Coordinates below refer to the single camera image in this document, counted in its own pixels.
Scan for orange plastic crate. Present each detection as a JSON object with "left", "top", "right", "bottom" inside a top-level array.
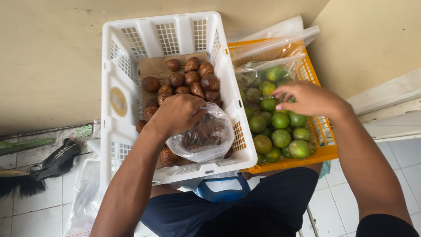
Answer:
[{"left": 228, "top": 38, "right": 339, "bottom": 174}]

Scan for blue plastic stool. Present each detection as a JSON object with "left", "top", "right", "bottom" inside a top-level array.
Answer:
[{"left": 196, "top": 176, "right": 251, "bottom": 203}]

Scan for person's black sleeve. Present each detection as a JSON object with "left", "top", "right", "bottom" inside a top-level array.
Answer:
[{"left": 355, "top": 214, "right": 420, "bottom": 237}]

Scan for grey metal leg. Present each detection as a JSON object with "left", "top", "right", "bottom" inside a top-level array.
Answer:
[{"left": 306, "top": 206, "right": 319, "bottom": 237}]

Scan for green flat plastic strip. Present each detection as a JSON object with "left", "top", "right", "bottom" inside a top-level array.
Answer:
[{"left": 0, "top": 138, "right": 56, "bottom": 157}]

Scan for white door frame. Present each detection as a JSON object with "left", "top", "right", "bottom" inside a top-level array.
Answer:
[{"left": 347, "top": 67, "right": 421, "bottom": 143}]

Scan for small white plastic basket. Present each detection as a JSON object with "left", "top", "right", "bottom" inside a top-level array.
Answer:
[{"left": 80, "top": 138, "right": 101, "bottom": 185}]

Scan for person's dark blue shorts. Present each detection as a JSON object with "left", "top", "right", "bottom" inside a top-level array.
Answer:
[{"left": 141, "top": 167, "right": 319, "bottom": 237}]

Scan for pile of green citrus fruits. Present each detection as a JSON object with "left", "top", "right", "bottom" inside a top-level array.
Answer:
[{"left": 239, "top": 65, "right": 318, "bottom": 166}]

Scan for green label sticker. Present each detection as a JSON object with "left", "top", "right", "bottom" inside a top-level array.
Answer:
[{"left": 77, "top": 125, "right": 93, "bottom": 138}]

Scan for person's right hand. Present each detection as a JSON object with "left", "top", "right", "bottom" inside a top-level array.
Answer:
[{"left": 272, "top": 81, "right": 344, "bottom": 118}]

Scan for clear plastic bag of fruit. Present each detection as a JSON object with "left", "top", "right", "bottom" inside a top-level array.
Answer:
[{"left": 165, "top": 103, "right": 235, "bottom": 163}]

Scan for brown cardboard sheet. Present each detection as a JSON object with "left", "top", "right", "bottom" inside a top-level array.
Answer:
[{"left": 138, "top": 52, "right": 208, "bottom": 109}]

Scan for teal cloth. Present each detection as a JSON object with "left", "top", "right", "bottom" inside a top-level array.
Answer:
[{"left": 318, "top": 161, "right": 331, "bottom": 180}]

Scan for person's left hand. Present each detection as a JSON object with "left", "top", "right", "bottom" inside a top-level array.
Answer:
[{"left": 145, "top": 94, "right": 208, "bottom": 140}]

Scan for white plastic crate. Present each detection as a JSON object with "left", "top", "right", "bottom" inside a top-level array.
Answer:
[{"left": 100, "top": 11, "right": 258, "bottom": 193}]

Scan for black bristle broom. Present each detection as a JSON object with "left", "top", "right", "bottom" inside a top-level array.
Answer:
[{"left": 0, "top": 169, "right": 46, "bottom": 198}]

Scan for large clear plastic liner bag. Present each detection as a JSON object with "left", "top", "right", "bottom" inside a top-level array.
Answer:
[{"left": 227, "top": 15, "right": 320, "bottom": 99}]

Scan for black cloth with white print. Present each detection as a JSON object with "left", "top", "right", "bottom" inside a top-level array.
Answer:
[{"left": 30, "top": 138, "right": 82, "bottom": 181}]

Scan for pile of brown snake fruits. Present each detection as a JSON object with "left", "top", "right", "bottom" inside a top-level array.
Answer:
[{"left": 136, "top": 57, "right": 234, "bottom": 167}]

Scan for crumpled clear plastic sheet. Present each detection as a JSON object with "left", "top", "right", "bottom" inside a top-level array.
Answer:
[{"left": 64, "top": 158, "right": 103, "bottom": 237}]

